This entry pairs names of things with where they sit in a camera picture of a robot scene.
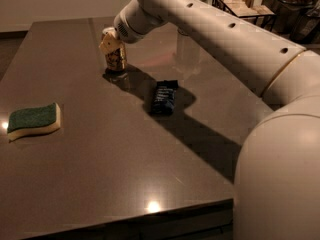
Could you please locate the orange soda can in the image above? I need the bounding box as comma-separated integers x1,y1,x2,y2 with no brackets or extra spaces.
102,27,127,72

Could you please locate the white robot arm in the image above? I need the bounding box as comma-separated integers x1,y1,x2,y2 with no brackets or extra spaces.
100,0,320,240

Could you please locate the dark blue snack packet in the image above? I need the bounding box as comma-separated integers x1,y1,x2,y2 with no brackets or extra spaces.
151,80,178,115

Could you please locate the green and yellow sponge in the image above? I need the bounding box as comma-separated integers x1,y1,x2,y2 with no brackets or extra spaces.
7,103,61,141

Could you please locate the dark stand under jar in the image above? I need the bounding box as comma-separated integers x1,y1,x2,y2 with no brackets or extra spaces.
261,0,315,34

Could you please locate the black wire napkin holder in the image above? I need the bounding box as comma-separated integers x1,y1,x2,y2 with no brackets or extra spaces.
212,0,276,30

